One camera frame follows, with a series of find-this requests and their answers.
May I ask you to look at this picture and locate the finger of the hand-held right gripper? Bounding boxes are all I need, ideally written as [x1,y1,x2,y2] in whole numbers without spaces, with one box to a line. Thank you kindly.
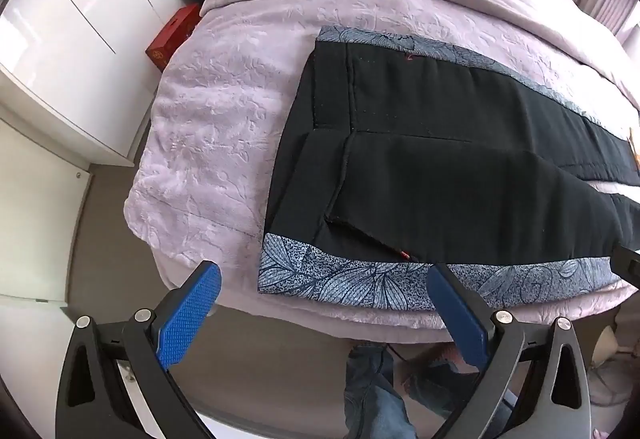
[611,243,640,281]

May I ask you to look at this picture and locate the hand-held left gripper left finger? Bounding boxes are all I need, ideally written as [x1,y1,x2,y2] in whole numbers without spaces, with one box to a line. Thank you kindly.
[55,260,222,439]

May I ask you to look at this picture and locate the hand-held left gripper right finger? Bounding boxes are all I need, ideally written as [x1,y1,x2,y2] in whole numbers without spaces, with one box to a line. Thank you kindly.
[426,262,593,439]

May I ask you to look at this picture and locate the black pants with floral cuffs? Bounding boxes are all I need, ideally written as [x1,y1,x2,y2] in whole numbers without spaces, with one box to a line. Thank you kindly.
[257,25,640,311]

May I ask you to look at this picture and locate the person's leg in jeans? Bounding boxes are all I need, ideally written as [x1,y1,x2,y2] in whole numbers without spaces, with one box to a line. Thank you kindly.
[344,344,418,439]

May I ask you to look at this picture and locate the lilac embossed bed blanket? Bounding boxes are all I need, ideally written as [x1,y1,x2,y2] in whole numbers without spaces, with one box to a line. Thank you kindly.
[122,0,640,332]

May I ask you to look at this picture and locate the red box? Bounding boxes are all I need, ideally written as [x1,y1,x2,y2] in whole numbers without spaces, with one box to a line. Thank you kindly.
[145,3,202,72]

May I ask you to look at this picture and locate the white wardrobe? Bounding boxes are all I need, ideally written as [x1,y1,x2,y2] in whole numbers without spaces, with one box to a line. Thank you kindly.
[0,0,211,320]

